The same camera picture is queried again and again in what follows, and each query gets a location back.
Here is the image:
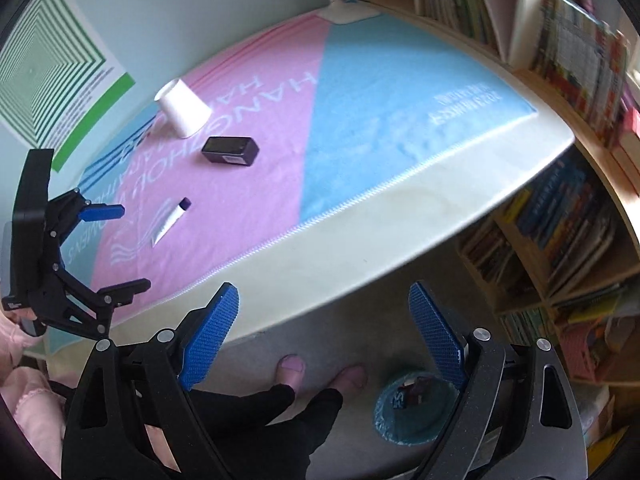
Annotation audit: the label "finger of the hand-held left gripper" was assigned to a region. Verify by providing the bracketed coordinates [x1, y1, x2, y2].
[34, 266, 152, 341]
[47, 187, 126, 244]

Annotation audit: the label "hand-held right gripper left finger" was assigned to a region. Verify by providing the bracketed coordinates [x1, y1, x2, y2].
[60, 282, 241, 480]

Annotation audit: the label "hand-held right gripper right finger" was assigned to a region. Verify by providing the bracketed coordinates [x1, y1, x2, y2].
[408, 281, 587, 480]

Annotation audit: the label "white tube purple cap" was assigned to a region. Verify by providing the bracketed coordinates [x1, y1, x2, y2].
[151, 197, 192, 247]

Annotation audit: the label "blue trash bin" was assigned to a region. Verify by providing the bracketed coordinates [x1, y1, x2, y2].
[374, 372, 463, 445]

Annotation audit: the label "person's left forearm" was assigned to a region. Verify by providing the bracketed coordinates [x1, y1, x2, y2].
[0, 307, 50, 361]

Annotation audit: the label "person's left foot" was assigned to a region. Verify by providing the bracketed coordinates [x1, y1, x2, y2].
[276, 354, 307, 393]

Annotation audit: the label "person's foot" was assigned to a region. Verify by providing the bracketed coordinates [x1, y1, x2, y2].
[334, 364, 368, 392]
[276, 354, 307, 393]

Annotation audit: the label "person's right foot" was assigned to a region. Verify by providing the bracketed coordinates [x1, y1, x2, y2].
[334, 364, 368, 392]

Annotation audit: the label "wooden floor bookcase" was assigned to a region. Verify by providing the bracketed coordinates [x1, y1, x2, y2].
[455, 150, 640, 391]

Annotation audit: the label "white cup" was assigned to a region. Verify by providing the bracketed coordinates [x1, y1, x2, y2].
[154, 79, 212, 139]

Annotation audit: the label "person's right leg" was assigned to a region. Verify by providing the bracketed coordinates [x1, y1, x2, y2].
[295, 387, 345, 480]

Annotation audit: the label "small black box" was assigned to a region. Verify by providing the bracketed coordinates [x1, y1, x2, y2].
[201, 136, 260, 167]

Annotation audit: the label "person's pink garment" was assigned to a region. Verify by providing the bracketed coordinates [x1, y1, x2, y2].
[0, 360, 68, 466]

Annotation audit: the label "books in floor bookcase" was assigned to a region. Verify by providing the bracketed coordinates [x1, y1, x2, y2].
[460, 155, 640, 331]

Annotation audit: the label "pink and blue printed towel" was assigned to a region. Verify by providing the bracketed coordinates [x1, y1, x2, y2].
[44, 10, 540, 361]

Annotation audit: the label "thick red book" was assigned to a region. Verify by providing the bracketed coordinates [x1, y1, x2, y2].
[612, 107, 640, 181]

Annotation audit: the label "row of colourful books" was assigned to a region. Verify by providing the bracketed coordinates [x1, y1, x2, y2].
[530, 0, 633, 131]

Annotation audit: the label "green striped wall poster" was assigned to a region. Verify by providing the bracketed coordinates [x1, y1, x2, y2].
[0, 0, 137, 173]

